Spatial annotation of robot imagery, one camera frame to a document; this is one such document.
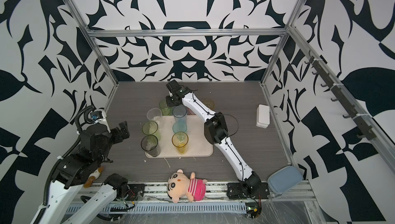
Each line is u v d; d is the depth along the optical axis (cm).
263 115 97
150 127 98
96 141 47
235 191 74
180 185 69
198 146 87
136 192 73
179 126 92
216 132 65
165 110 99
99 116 56
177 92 75
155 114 86
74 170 43
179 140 81
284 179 79
